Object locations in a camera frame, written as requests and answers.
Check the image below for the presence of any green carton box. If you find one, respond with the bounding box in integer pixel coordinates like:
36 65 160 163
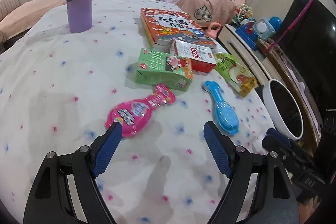
134 48 194 92

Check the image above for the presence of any green snack packet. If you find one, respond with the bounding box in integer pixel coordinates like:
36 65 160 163
214 53 258 97

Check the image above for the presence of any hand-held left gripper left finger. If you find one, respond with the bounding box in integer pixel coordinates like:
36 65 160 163
23 122 123 224

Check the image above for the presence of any pale blue cube toy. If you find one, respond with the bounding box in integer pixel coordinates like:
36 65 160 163
253 18 276 39

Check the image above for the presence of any black bin liner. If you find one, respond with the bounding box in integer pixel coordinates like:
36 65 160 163
270 81 301 136

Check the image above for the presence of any pink kettlebell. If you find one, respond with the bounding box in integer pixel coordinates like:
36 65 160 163
206 22 223 39

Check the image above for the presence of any pink ribbon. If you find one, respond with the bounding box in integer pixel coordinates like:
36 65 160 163
268 0 315 51

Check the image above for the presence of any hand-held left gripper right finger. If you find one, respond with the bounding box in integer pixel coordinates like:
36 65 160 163
203 121 300 224

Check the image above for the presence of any red and white box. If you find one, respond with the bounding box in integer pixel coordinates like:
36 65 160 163
170 39 218 73

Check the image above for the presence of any blue plastic toy brush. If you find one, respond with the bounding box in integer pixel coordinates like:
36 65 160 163
204 80 239 136

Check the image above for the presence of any white round bin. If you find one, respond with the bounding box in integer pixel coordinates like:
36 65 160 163
262 79 305 141

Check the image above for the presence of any pink toy blister pack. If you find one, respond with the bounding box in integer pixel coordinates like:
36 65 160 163
104 84 176 138

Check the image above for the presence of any wire bead maze toy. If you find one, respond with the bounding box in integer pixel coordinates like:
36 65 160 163
232 5 256 24

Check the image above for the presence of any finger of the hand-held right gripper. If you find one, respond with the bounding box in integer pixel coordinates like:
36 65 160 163
262 136 289 159
266 128 292 148

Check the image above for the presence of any white dotted tablecloth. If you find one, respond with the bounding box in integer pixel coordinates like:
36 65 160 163
0 0 273 224

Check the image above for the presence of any blue plastic toy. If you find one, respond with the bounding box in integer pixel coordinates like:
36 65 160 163
235 25 259 50

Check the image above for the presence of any black flat television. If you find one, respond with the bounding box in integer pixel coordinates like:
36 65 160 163
274 0 336 111

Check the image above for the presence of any white television stand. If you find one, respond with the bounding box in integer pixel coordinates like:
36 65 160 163
218 24 323 151

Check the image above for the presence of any pink sofa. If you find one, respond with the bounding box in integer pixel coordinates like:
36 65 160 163
0 0 67 43

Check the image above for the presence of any orange children's book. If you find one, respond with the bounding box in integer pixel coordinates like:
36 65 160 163
140 7 217 50

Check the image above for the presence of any striped pink pillow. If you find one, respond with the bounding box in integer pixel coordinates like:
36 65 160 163
0 0 21 22

